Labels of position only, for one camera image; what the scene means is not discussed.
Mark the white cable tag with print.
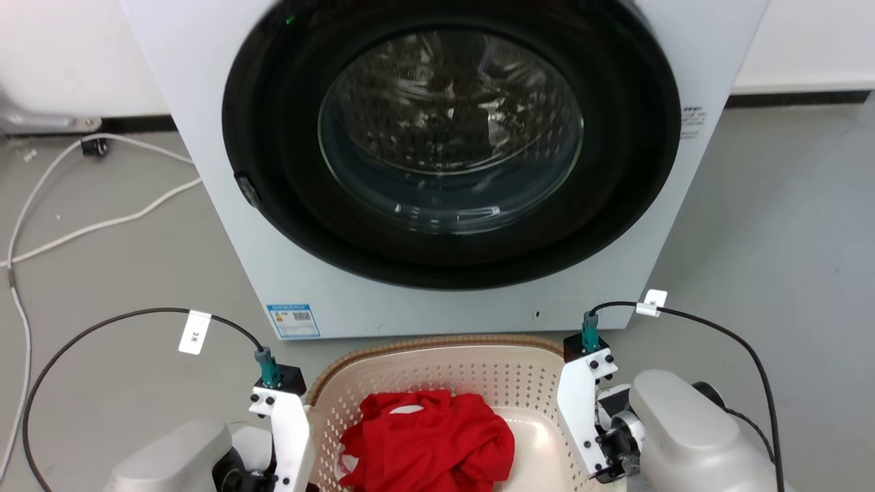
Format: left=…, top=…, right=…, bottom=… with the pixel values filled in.
left=178, top=310, right=213, bottom=356

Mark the small white text sticker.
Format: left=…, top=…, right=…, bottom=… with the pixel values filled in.
left=681, top=105, right=708, bottom=141

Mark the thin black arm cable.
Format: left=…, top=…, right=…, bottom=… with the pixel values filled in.
left=723, top=407, right=777, bottom=461

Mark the short white floor cable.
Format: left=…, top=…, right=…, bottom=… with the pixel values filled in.
left=0, top=177, right=204, bottom=269

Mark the black round washer door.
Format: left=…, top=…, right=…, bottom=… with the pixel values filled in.
left=221, top=0, right=683, bottom=290

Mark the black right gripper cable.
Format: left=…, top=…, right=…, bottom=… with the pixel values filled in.
left=589, top=300, right=785, bottom=492

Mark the small white cable tag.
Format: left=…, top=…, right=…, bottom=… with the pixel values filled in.
left=635, top=289, right=669, bottom=318

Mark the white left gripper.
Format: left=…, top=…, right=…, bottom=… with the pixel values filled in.
left=213, top=386, right=317, bottom=492

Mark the white appliance base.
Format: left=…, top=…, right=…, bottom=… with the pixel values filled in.
left=0, top=82, right=103, bottom=135

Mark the beige perforated laundry basket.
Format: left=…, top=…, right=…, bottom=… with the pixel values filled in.
left=304, top=334, right=617, bottom=492

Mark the red garment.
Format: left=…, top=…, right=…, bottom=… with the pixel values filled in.
left=338, top=389, right=516, bottom=492

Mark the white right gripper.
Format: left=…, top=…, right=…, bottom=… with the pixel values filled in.
left=556, top=348, right=647, bottom=484

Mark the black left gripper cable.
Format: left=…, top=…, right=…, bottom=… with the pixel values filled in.
left=22, top=307, right=266, bottom=492

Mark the long white floor cable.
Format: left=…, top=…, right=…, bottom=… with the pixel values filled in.
left=0, top=133, right=196, bottom=482

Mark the white front-load washing machine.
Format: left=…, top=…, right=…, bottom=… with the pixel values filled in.
left=118, top=0, right=771, bottom=341

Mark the blue energy label sticker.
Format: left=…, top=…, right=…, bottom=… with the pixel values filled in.
left=266, top=303, right=321, bottom=340

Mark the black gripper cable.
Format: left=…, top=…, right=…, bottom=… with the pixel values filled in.
left=22, top=307, right=266, bottom=492
left=589, top=300, right=785, bottom=492

